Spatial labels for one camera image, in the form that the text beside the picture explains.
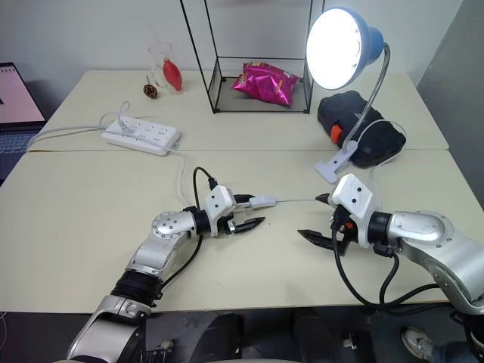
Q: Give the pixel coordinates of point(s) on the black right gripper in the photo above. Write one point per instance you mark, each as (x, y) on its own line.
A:
(343, 236)

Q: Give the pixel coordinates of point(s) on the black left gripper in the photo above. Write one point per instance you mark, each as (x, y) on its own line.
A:
(230, 226)

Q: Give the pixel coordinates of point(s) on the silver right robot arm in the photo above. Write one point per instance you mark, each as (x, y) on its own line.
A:
(423, 227)

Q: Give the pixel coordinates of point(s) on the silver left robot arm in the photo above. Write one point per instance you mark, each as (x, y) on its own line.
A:
(166, 227)

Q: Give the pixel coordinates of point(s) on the blue gooseneck clamp desk lamp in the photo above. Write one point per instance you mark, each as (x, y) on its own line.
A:
(372, 36)

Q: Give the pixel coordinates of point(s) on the black tool case orange latch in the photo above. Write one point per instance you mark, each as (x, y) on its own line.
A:
(363, 113)

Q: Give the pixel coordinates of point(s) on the pink foil snack bag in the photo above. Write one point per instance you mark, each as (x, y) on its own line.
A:
(264, 85)

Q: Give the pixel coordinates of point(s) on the white power strip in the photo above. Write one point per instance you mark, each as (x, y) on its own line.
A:
(145, 134)

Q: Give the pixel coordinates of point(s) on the grey sneaker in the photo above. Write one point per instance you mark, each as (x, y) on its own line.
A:
(416, 342)

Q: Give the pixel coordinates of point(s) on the brown dried pine cone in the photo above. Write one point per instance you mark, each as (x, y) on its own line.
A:
(150, 90)

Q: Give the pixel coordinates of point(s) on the red rubber bulb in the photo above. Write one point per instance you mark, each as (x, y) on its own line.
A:
(172, 73)

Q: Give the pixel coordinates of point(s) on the clear glass cup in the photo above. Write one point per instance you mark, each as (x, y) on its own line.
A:
(159, 56)

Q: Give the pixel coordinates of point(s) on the open laptop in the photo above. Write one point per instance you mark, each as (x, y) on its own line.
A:
(17, 94)

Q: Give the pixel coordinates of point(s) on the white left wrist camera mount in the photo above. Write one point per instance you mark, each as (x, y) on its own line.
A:
(219, 200)

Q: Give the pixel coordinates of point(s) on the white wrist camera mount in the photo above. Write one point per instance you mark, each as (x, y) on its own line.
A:
(219, 200)
(353, 196)

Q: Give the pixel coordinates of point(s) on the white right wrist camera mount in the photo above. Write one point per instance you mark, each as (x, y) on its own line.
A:
(353, 196)

